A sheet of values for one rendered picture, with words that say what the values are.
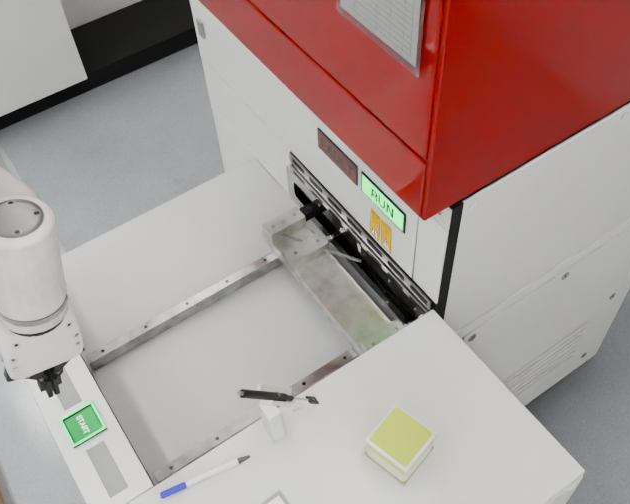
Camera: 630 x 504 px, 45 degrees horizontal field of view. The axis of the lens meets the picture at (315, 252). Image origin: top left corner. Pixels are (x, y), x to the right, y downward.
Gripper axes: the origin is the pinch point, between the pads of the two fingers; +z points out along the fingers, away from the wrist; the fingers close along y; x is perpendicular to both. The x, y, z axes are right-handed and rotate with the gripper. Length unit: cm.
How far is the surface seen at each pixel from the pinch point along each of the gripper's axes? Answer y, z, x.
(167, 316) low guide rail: -26.9, 21.3, -17.6
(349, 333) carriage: -50, 13, 7
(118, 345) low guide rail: -16.8, 23.5, -17.4
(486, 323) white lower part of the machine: -79, 18, 16
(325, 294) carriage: -52, 13, -3
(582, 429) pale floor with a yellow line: -133, 86, 28
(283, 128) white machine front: -59, -3, -31
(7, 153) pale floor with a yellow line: -40, 105, -179
